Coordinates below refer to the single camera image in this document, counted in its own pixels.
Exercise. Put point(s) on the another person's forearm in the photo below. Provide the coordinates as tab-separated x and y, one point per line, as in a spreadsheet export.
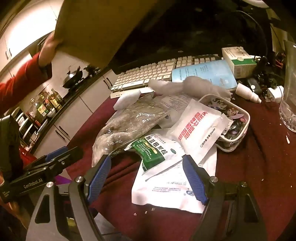
18	88

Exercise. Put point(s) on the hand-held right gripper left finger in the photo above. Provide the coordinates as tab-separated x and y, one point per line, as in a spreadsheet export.
99	172

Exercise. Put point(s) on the clear glass container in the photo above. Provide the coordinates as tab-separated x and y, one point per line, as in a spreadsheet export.
289	92

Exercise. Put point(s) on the white foam block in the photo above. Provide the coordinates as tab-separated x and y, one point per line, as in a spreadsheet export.
126	100

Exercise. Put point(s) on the white crumpled tissue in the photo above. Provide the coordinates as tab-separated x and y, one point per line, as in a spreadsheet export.
164	85

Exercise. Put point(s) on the white towel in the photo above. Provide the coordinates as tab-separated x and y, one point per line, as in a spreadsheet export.
208	87

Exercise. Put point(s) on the black charger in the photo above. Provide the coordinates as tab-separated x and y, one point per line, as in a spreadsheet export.
252	83

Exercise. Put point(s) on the printed paper leaflet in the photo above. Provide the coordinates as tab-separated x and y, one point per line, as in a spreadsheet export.
175	106

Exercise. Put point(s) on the white kitchen cabinets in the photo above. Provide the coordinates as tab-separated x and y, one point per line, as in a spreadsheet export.
76	106

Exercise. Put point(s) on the group of condiment bottles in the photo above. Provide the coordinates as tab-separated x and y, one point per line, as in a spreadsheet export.
46	104

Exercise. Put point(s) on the green white medicine packet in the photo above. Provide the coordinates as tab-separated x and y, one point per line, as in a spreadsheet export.
155	150

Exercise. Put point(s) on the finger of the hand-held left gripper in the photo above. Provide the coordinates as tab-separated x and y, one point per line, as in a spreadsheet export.
57	154
50	168

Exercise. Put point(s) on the black monitor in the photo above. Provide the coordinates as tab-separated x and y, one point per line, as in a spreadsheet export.
185	32

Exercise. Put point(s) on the dish rack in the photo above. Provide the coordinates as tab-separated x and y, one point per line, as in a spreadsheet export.
25	125

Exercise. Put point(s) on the clear plastic bag dark contents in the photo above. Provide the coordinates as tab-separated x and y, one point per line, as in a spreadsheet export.
129	122

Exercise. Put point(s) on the metal wok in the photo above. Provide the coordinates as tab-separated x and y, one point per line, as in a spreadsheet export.
72	78

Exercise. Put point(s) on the maroon tablecloth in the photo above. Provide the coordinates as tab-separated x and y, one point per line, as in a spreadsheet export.
254	162

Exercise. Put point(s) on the white red-print glove packet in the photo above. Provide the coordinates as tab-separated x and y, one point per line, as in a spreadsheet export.
196	129

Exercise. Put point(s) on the black upright device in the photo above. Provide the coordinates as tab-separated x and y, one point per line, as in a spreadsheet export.
261	67

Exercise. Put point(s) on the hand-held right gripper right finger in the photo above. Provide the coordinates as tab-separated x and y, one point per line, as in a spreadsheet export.
193	179

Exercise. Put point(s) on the large white packet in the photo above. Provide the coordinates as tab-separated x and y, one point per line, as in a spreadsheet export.
166	190

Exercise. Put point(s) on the light blue booklet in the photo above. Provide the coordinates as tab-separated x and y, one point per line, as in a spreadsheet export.
203	74

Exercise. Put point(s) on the brown cardboard box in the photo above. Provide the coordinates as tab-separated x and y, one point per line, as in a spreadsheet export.
97	27

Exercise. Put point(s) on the small white plastic bottle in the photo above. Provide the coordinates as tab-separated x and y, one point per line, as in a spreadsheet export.
247	91

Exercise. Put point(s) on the white keyboard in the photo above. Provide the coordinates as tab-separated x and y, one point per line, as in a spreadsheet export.
143	74

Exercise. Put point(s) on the green white medicine box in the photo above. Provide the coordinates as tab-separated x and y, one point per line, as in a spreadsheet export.
240	62

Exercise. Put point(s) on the white plug adapter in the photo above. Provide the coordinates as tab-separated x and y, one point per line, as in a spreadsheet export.
276	93

